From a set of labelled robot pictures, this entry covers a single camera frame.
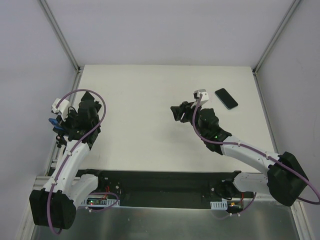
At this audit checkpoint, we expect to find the black smartphone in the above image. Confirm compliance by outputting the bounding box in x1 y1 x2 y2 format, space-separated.
48 118 64 133
214 88 238 110

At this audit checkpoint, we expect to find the black round-base phone stand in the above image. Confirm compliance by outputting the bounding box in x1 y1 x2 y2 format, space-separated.
55 134 67 149

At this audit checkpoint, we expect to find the black folding phone stand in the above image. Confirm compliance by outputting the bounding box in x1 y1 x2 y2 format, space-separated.
79 91 102 113

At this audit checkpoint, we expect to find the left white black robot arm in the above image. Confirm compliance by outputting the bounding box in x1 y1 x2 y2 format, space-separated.
29 96 106 231

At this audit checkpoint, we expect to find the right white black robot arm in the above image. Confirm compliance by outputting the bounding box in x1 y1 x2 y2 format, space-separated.
170 101 308 207

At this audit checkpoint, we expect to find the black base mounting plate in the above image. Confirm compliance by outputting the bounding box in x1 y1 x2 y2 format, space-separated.
76 169 270 209

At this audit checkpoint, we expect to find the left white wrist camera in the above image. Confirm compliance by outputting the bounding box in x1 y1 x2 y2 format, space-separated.
51 98 71 122

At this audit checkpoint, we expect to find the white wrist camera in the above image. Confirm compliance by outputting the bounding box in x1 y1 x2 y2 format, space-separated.
192 89 209 107
51 98 71 122

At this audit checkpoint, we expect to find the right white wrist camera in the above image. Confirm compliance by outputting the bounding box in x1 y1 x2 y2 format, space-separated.
192 89 209 107

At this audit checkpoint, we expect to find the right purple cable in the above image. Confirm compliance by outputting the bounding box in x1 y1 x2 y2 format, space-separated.
192 96 320 220

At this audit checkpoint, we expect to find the purple cable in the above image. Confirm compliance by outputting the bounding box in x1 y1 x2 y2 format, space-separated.
192 96 320 220
39 89 120 236

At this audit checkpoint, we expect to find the front aluminium rail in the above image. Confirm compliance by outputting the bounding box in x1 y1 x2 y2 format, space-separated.
32 175 301 201

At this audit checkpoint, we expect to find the left aluminium frame post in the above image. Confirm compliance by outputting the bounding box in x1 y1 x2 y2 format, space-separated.
37 0 81 74

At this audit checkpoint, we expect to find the aluminium frame post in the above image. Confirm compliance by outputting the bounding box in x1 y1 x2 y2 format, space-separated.
251 0 303 75
37 0 81 74

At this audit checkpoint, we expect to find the right aluminium frame post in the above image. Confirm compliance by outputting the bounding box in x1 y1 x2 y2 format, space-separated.
251 0 303 75

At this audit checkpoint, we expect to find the left white slotted cable duct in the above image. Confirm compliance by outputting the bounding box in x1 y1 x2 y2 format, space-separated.
80 197 120 208

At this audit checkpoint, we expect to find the white slotted cable duct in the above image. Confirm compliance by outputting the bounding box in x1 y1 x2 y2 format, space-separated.
210 200 228 211
80 197 120 208

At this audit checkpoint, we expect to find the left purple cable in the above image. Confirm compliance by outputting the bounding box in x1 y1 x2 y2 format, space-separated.
39 89 120 236

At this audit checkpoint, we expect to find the right white slotted cable duct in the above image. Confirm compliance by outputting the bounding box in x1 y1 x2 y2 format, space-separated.
210 200 228 211

